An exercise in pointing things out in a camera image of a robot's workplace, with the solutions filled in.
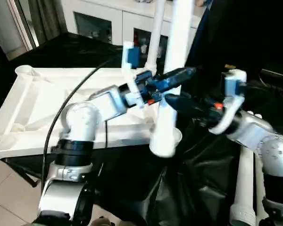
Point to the white plastic table leg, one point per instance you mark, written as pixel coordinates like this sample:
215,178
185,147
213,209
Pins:
179,35
156,35
244,183
259,200

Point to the white plastic table top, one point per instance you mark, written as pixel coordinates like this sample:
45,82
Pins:
37,99

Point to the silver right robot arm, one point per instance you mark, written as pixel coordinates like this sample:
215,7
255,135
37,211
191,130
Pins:
261,141

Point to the long dark metal rod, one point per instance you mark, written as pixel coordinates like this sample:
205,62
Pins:
277,74

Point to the white cabinet with glass doors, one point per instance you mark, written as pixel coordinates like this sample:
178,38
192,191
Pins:
103,14

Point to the black table mat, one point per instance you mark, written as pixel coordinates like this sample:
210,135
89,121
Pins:
143,188

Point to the grey curtain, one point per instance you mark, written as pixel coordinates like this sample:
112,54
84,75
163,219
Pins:
49,21

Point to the black work table leg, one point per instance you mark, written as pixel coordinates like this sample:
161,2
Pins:
23,175

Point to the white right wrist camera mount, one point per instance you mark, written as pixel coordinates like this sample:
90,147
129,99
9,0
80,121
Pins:
231,113

